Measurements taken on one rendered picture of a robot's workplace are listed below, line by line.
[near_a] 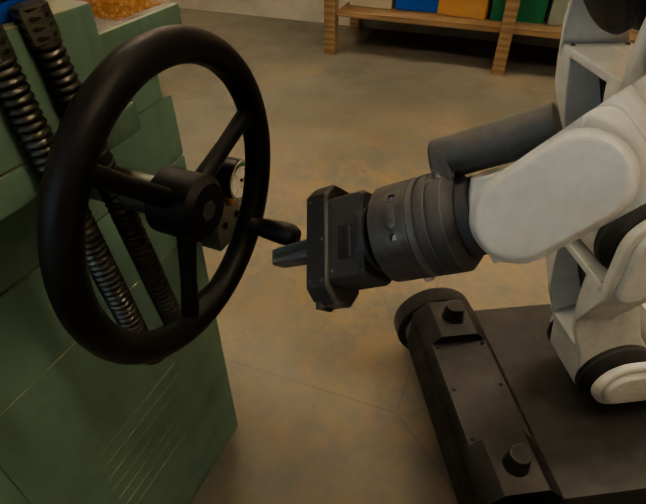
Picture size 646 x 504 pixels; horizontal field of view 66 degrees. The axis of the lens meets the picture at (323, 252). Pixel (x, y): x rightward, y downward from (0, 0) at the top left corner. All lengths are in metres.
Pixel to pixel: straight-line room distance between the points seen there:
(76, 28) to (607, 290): 0.74
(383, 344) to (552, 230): 1.06
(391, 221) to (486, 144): 0.09
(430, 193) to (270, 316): 1.09
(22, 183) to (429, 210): 0.31
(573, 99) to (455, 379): 0.60
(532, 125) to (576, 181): 0.06
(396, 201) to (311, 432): 0.88
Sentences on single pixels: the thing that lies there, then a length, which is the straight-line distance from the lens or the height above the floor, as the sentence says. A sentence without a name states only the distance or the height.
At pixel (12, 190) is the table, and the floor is 0.86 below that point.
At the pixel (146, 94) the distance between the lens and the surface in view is 0.68.
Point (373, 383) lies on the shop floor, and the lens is 1.31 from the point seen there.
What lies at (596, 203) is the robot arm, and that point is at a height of 0.89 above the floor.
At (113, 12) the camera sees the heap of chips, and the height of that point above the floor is 0.91.
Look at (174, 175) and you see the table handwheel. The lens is 0.44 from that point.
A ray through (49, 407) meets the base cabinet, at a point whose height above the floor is 0.54.
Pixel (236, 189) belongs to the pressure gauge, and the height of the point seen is 0.65.
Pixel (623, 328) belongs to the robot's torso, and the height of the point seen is 0.40.
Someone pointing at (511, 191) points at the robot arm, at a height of 0.88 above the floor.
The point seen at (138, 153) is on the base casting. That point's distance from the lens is 0.68.
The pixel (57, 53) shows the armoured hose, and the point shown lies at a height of 0.94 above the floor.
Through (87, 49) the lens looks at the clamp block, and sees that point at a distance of 0.47.
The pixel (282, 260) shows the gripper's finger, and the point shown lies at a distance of 0.52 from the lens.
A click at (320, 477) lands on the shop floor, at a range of 1.18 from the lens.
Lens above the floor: 1.06
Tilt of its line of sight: 40 degrees down
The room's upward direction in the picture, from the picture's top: straight up
